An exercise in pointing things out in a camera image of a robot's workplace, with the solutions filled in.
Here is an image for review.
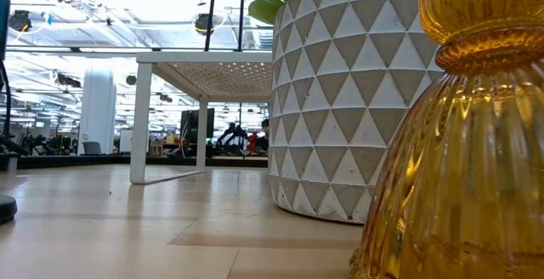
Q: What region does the medium black candlestick holder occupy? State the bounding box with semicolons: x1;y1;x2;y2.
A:
203;0;218;53

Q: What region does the tall black candlestick holder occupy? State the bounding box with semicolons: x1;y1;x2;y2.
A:
236;0;248;53

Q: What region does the short black candlestick holder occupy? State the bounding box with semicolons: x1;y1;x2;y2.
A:
0;193;19;225

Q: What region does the amber glass candle holder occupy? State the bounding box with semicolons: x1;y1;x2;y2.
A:
348;0;544;279

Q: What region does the white perforated metal shelf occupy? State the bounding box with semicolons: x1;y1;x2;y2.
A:
129;51;273;185

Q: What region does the black background monitor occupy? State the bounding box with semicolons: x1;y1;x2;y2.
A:
179;107;216;157

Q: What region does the white pillar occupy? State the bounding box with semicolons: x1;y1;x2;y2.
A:
76;68;117;156

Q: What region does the blue-screen computer monitor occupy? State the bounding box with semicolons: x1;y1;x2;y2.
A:
0;0;13;61

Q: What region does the grey chair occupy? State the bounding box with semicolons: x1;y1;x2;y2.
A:
82;141;103;156

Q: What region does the person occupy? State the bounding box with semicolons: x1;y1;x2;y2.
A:
254;118;271;153

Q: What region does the succulent plant in white pot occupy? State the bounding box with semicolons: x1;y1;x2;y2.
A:
247;0;445;225

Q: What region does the black aluminium table frame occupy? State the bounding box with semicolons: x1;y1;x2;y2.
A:
0;154;269;170

